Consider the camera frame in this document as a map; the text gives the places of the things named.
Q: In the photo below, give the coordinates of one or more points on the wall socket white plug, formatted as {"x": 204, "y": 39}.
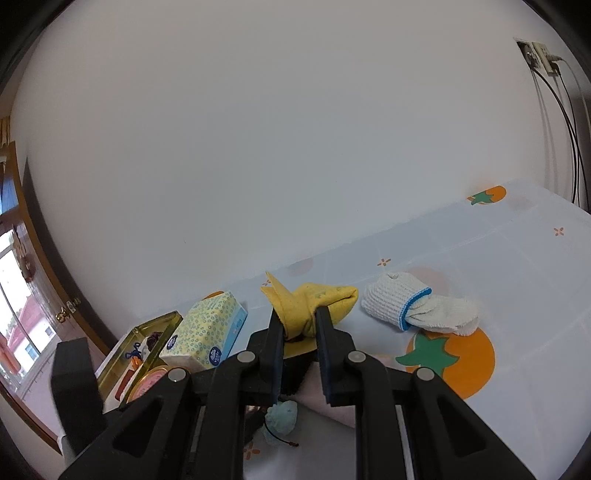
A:
{"x": 545, "y": 57}

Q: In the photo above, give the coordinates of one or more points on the persimmon print tablecloth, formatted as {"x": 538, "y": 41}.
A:
{"x": 508, "y": 277}

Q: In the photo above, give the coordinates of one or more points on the purple scrunchie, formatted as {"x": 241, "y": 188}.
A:
{"x": 154, "y": 339}

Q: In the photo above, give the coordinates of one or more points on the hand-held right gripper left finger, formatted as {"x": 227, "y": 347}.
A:
{"x": 277, "y": 355}

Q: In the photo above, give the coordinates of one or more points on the wall socket black plug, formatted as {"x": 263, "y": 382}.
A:
{"x": 526, "y": 53}

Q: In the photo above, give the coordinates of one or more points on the gold rectangular tin box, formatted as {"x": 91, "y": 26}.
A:
{"x": 159, "y": 323}

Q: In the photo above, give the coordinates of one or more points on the window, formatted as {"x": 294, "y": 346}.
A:
{"x": 21, "y": 332}

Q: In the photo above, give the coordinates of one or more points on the red ribbed cloth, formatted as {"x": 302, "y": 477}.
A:
{"x": 124, "y": 383}

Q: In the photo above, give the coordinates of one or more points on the light blue plush charm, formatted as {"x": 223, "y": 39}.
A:
{"x": 282, "y": 414}

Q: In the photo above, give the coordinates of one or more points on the dotted tissue box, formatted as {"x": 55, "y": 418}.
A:
{"x": 207, "y": 327}

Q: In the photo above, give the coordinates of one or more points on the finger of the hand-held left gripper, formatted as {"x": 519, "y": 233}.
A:
{"x": 76, "y": 383}

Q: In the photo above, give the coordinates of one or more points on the yellow cloth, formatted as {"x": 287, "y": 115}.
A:
{"x": 318, "y": 300}

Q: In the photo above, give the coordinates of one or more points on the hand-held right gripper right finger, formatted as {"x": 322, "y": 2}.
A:
{"x": 325, "y": 357}

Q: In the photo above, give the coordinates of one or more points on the brown wooden door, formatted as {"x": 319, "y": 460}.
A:
{"x": 55, "y": 267}

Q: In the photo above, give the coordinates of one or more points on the white knit glove blue band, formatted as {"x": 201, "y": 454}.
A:
{"x": 392, "y": 300}

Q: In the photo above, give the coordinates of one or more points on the wooden door ornament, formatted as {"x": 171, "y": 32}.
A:
{"x": 4, "y": 134}

